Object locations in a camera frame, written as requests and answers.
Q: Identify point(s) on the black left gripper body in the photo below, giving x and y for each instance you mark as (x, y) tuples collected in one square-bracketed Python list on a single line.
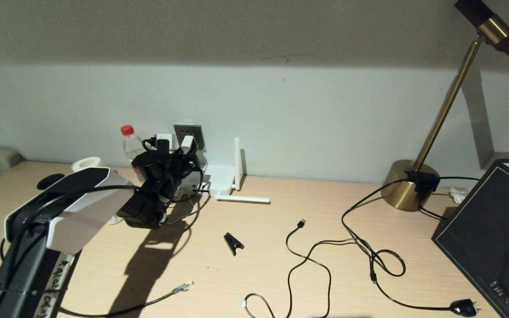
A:
[(178, 174)]

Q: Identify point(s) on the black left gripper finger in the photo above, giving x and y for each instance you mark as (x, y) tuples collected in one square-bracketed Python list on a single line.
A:
[(196, 159), (178, 157)]

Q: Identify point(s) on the white power adapter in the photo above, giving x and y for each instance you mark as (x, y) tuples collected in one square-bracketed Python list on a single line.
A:
[(187, 145)]

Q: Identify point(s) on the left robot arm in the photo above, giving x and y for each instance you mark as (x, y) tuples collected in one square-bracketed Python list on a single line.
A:
[(82, 212)]

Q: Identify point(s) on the white router with antennas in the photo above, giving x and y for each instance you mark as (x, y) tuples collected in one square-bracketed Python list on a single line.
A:
[(223, 176)]

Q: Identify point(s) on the clear bottle red cap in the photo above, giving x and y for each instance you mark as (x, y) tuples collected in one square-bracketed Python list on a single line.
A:
[(131, 145)]

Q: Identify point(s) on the small black clip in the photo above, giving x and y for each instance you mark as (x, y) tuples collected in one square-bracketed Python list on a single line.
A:
[(233, 242)]

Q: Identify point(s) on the small lamp white shade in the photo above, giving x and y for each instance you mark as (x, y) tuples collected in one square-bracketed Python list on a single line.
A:
[(86, 163)]

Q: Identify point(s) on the white handwritten label tape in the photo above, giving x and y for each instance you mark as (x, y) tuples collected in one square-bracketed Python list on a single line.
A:
[(55, 282)]

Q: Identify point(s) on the brass desk lamp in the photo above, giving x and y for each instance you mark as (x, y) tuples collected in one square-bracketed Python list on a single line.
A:
[(407, 194)]

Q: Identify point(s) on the black charger block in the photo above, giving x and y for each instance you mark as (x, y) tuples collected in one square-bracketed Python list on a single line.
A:
[(423, 182)]

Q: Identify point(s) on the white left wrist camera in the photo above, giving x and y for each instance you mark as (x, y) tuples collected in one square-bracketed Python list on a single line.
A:
[(168, 138)]

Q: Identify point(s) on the grey wall socket plate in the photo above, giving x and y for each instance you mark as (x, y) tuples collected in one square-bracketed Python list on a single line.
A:
[(198, 134)]

